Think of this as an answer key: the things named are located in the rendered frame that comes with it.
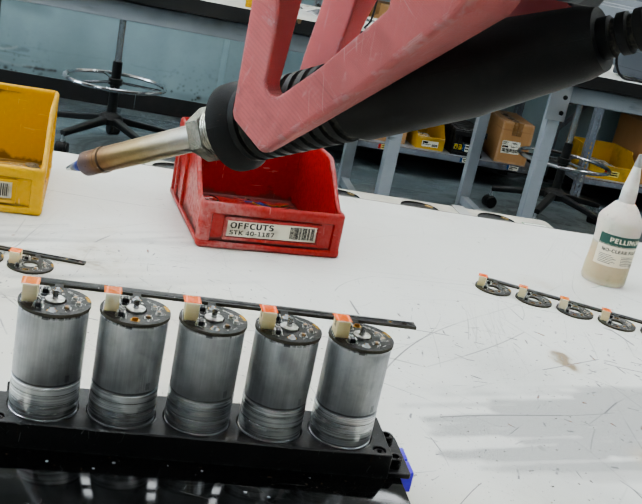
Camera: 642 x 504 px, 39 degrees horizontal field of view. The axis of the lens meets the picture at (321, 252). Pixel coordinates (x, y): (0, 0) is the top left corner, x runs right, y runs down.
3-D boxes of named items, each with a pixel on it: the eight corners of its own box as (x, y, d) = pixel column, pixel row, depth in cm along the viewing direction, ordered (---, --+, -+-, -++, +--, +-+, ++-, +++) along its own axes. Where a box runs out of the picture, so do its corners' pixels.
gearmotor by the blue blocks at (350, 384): (371, 471, 35) (400, 351, 34) (309, 466, 35) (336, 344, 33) (358, 437, 37) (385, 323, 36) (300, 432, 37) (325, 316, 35)
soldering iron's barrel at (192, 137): (71, 190, 29) (220, 157, 25) (61, 141, 29) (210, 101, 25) (106, 186, 30) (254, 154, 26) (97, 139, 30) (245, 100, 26)
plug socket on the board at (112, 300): (125, 313, 32) (128, 295, 32) (100, 310, 32) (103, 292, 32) (126, 304, 33) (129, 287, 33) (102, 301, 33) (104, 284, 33)
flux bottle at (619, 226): (604, 289, 68) (644, 159, 65) (571, 271, 71) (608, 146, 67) (633, 287, 70) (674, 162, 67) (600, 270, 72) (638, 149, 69)
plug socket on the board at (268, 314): (281, 331, 33) (284, 314, 33) (258, 328, 33) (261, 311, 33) (278, 322, 34) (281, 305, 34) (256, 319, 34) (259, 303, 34)
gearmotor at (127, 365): (150, 452, 33) (170, 325, 32) (81, 446, 33) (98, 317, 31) (151, 418, 36) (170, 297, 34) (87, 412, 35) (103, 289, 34)
